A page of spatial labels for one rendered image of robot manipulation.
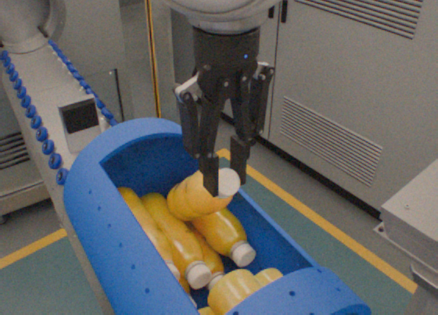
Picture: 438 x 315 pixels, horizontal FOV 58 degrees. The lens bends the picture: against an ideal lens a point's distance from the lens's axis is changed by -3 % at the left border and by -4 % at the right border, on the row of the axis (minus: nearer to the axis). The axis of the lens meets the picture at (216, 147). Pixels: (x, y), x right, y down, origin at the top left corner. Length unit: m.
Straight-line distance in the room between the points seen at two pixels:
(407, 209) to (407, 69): 1.13
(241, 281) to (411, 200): 0.45
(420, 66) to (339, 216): 0.93
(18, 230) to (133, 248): 1.88
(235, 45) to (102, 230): 0.34
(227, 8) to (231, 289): 0.38
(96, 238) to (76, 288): 1.43
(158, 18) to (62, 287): 1.33
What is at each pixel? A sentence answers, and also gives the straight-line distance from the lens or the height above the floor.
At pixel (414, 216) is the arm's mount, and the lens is 0.85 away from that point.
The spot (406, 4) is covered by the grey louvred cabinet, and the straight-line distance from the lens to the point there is 1.85.
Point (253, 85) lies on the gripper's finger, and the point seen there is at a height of 1.38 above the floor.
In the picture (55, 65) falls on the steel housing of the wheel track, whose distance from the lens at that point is 1.78.
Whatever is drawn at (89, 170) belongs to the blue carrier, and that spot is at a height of 1.20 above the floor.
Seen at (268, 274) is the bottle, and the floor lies 1.15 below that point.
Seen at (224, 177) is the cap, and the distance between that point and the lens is 0.57.
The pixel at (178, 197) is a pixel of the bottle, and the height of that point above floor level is 1.16.
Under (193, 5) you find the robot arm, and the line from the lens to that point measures 0.22.
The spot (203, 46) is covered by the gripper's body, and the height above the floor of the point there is 1.45.
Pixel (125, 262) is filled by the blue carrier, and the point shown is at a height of 1.18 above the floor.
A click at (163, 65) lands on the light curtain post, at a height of 1.05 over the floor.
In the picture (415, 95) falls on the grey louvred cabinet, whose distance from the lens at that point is 1.92.
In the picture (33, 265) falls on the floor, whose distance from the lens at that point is 2.22.
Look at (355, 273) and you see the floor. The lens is 2.12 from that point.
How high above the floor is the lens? 1.62
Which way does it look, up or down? 36 degrees down
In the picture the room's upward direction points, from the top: straight up
